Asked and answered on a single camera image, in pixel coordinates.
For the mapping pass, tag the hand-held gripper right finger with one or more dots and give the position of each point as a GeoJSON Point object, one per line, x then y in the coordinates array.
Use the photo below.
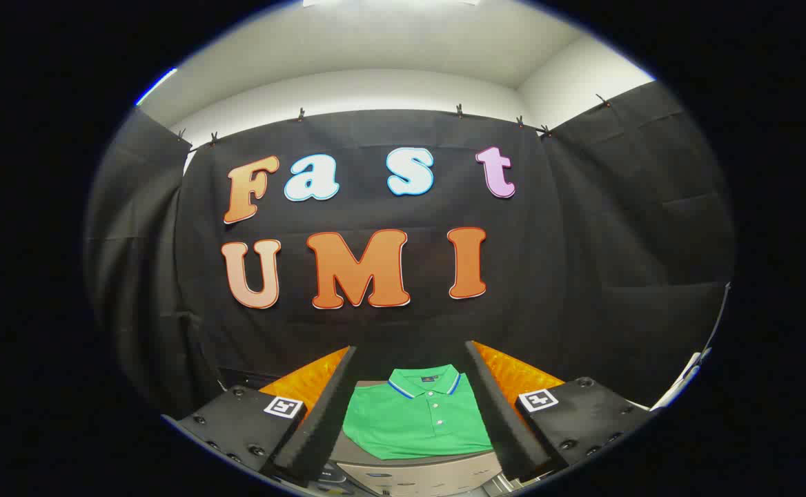
{"type": "Point", "coordinates": [503, 428]}

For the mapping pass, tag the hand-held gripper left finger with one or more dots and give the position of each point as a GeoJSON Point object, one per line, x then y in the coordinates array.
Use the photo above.
{"type": "Point", "coordinates": [320, 428]}

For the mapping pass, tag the green polo shirt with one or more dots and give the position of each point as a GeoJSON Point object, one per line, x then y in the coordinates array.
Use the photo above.
{"type": "Point", "coordinates": [417, 421]}

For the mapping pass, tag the white printed sheet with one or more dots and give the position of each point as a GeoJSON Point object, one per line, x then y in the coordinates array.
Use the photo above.
{"type": "Point", "coordinates": [679, 383]}

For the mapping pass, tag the black backdrop cloth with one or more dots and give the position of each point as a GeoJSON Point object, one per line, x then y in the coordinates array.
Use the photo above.
{"type": "Point", "coordinates": [582, 241]}

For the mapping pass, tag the row of black clips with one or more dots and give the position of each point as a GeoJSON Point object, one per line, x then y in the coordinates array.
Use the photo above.
{"type": "Point", "coordinates": [300, 114]}

